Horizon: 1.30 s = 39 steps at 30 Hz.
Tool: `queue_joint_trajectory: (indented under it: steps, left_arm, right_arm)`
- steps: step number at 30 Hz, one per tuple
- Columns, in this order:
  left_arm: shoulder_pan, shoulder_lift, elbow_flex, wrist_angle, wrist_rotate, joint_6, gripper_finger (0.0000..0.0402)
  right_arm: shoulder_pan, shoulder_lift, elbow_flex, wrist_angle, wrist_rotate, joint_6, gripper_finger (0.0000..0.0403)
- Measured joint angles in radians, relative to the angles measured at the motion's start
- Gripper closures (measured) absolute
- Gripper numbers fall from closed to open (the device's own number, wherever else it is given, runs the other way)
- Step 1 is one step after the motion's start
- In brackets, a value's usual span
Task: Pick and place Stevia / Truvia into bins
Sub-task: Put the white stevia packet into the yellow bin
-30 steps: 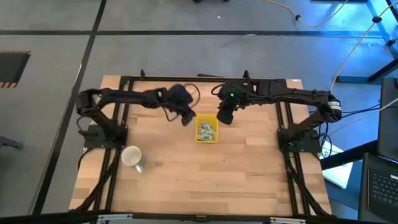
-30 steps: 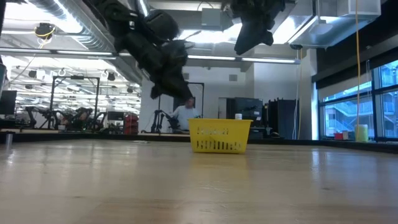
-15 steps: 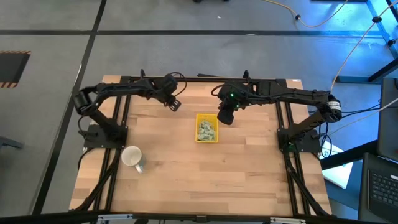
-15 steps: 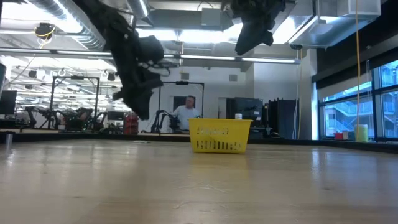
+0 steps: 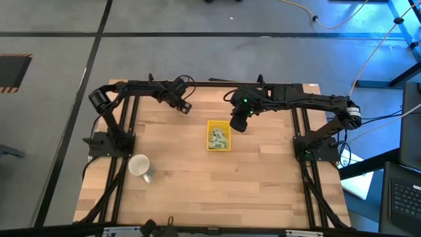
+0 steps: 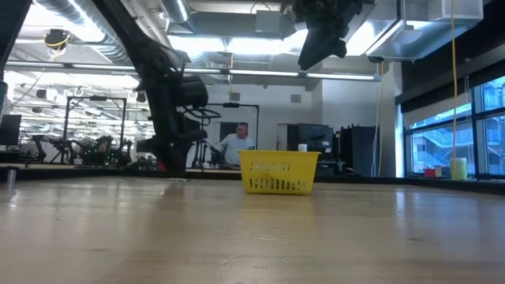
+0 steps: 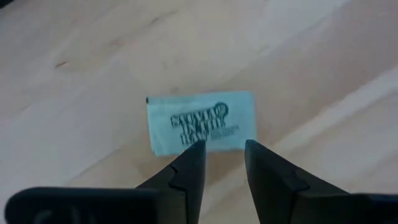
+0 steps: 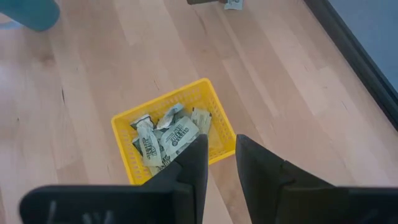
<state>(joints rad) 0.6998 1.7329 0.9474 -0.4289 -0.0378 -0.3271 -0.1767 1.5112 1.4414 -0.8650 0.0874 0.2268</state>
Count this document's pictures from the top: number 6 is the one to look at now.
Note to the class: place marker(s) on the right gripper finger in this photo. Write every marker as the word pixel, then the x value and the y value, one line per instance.
pixel 335 45
pixel 313 49

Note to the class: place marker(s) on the black aluminium table frame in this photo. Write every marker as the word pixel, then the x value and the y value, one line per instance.
pixel 98 173

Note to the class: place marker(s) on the large window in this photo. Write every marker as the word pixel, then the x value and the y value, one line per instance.
pixel 442 142

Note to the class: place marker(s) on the fluorescent light strip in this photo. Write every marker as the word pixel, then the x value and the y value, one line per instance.
pixel 264 73
pixel 339 76
pixel 201 71
pixel 35 64
pixel 102 67

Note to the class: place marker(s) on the red box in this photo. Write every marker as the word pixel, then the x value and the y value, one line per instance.
pixel 429 173

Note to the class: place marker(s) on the black cabinet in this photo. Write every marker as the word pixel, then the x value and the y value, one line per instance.
pixel 315 138

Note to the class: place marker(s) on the black ceiling device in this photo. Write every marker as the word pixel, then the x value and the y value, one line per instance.
pixel 56 38

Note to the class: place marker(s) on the black robot station frame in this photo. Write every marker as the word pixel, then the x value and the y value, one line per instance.
pixel 236 105
pixel 94 98

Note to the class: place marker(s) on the black dome camera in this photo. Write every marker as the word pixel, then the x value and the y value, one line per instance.
pixel 376 59

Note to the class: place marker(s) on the person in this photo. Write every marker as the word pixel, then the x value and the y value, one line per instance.
pixel 236 146
pixel 103 148

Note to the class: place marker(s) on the white cup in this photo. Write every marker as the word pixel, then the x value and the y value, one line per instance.
pixel 302 148

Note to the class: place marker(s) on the white ceiling air unit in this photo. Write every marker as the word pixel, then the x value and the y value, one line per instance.
pixel 434 35

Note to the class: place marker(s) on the yellow plastic basket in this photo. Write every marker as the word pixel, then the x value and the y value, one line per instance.
pixel 280 169

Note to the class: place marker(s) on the black partition panel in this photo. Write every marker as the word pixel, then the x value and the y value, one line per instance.
pixel 359 150

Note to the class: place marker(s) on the silver ventilation duct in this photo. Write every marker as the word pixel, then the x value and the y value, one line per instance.
pixel 79 23

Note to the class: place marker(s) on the black monitor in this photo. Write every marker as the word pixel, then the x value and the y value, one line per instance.
pixel 10 130

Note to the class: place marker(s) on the green Stevia sweetener packet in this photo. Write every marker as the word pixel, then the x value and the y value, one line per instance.
pixel 180 180

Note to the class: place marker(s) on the grey ceiling box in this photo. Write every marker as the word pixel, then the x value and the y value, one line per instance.
pixel 268 23

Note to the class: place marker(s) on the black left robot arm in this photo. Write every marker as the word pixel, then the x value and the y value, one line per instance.
pixel 130 39

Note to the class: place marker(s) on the yellow-green cylinder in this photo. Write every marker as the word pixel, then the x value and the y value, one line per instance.
pixel 458 169

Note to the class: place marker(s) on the small white container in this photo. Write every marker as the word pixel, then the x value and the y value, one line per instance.
pixel 438 171

